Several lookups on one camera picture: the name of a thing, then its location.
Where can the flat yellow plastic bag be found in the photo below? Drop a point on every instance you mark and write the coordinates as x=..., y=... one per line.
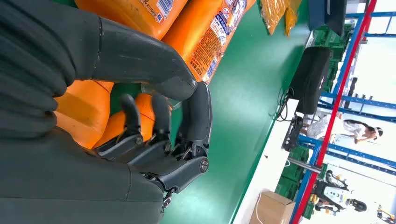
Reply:
x=273, y=15

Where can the black zip carry case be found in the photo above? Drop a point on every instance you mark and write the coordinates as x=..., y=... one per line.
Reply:
x=309, y=80

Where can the silver metal post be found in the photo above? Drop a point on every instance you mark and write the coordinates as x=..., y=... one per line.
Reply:
x=304, y=165

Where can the white black background robot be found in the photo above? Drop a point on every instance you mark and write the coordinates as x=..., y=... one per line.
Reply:
x=334, y=193

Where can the green plastic crate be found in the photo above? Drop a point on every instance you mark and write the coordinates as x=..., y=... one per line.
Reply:
x=298, y=153
x=287, y=187
x=332, y=74
x=331, y=40

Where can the blue metal rack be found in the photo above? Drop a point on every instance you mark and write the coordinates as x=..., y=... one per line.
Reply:
x=371, y=102
x=306, y=140

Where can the cardboard box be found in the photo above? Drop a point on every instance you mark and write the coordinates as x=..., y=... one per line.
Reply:
x=272, y=210

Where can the red metal beam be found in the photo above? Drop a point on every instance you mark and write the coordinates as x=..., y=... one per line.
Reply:
x=332, y=117

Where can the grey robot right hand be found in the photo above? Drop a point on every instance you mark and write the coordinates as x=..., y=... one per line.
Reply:
x=77, y=185

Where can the black remote controller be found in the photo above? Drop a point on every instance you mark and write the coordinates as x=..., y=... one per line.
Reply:
x=292, y=133

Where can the white long table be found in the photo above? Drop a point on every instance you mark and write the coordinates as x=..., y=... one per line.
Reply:
x=272, y=164

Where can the crumpled yellow plastic bag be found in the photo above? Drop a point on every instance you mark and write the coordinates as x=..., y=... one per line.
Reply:
x=292, y=15

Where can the green table mat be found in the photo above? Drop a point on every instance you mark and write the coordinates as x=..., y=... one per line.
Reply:
x=247, y=108

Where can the person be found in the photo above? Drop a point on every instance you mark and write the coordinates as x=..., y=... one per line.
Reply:
x=355, y=128

